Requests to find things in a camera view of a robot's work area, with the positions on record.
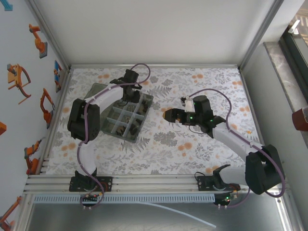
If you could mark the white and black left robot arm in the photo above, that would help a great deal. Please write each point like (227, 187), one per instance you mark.
(106, 96)

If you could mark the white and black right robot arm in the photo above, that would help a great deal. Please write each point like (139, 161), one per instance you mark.
(235, 139)

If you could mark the small silver screw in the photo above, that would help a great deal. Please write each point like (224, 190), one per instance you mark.
(127, 118)
(130, 108)

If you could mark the black nut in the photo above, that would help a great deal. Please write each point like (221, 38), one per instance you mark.
(144, 105)

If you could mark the clear green compartment organizer box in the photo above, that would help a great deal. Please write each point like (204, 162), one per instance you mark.
(113, 126)

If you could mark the black bolt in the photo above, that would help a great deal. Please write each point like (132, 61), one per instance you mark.
(134, 130)

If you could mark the brown screw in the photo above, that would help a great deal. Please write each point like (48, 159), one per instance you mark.
(119, 130)

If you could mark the floral patterned table mat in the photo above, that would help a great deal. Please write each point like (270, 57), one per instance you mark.
(144, 158)

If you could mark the blue and orange sticker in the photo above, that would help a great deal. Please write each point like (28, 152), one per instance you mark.
(57, 74)

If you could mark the small green circuit board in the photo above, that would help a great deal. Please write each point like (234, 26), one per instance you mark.
(228, 198)
(91, 196)

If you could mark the grey stone window sill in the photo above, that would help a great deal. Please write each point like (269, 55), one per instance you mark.
(281, 72)

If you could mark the brown cup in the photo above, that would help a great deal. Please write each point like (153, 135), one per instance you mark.
(300, 119)

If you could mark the white plastic tube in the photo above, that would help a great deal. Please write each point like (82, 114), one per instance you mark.
(204, 221)

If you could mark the orange claw machine sticker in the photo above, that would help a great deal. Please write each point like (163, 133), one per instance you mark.
(16, 79)

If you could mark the grey metal shelf plate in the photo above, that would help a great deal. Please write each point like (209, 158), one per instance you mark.
(96, 219)

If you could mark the small orange block sticker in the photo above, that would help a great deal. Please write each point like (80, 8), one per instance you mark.
(2, 128)

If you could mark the wide aluminium frame rail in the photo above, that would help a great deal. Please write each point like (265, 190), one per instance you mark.
(154, 184)

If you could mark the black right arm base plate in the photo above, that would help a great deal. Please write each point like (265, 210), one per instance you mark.
(202, 184)

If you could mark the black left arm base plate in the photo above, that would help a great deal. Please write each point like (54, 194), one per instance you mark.
(108, 184)

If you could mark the aluminium frame post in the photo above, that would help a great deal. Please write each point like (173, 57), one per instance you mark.
(261, 33)
(51, 33)

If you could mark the dark window frame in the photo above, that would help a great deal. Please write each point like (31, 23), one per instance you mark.
(292, 48)

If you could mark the blue wall sticker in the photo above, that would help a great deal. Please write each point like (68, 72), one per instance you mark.
(7, 5)

